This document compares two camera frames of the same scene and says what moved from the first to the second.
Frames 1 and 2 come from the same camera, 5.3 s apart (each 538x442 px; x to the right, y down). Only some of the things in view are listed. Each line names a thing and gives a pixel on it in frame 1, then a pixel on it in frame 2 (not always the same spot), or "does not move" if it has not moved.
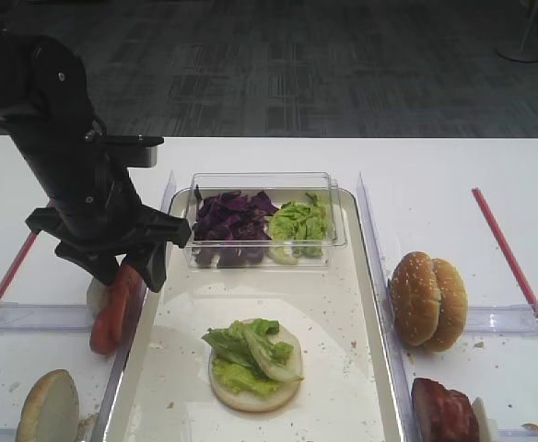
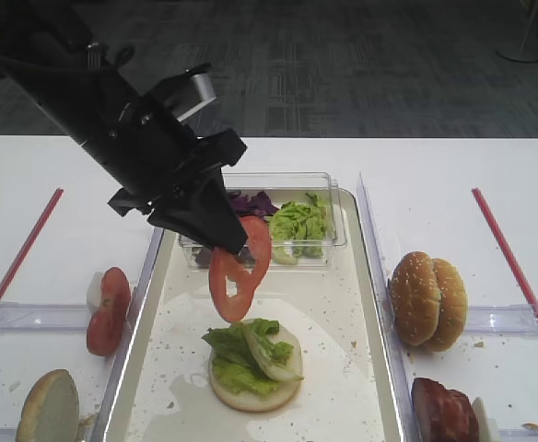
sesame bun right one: [452, 307] does not move
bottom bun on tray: [276, 398] does not move
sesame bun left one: [415, 298] does not move
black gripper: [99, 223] → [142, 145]
